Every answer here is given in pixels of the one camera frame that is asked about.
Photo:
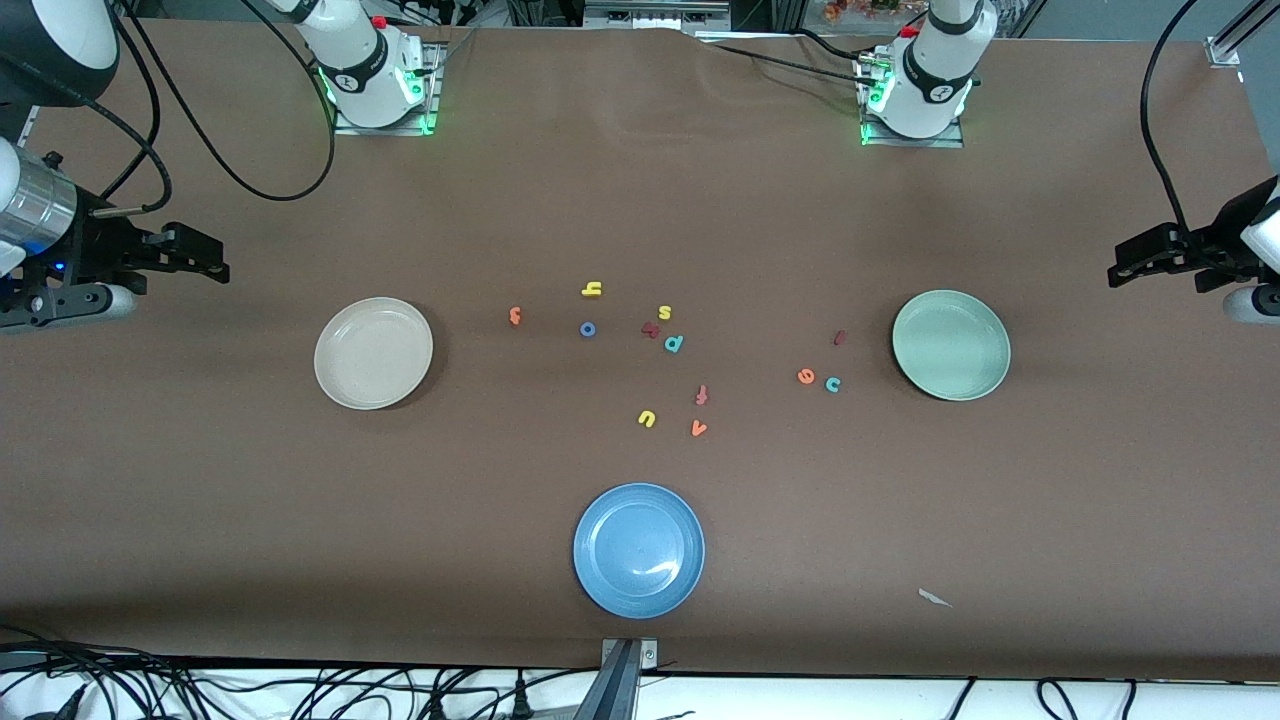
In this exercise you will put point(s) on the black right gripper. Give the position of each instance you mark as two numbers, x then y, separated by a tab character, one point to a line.
103	245

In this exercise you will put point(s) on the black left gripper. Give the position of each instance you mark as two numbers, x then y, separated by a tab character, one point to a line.
1215	243

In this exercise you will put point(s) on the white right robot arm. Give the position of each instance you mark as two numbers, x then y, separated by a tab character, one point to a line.
360	70

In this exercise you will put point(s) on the beige brown plate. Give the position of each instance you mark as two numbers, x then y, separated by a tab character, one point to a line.
373	353

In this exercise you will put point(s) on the green plate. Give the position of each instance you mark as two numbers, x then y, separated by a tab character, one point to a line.
951	345

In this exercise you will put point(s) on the brown paper table cover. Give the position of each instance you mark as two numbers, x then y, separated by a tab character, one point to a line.
200	500

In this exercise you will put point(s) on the colourful background item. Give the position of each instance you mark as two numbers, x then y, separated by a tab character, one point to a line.
860	10

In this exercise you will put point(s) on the white paper scrap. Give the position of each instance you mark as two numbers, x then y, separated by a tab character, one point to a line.
935	598

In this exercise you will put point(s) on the black power plug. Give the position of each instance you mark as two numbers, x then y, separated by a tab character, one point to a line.
437	706
520	697

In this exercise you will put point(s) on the grey background device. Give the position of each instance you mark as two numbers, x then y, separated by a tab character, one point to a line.
655	14

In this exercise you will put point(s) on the blue plate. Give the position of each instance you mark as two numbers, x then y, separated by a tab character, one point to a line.
639	550

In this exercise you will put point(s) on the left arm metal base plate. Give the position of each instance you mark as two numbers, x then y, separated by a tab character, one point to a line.
955	140

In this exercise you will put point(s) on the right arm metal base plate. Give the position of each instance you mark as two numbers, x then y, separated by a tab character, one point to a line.
425	120

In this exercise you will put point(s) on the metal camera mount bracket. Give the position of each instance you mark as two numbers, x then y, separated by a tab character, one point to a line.
622	680

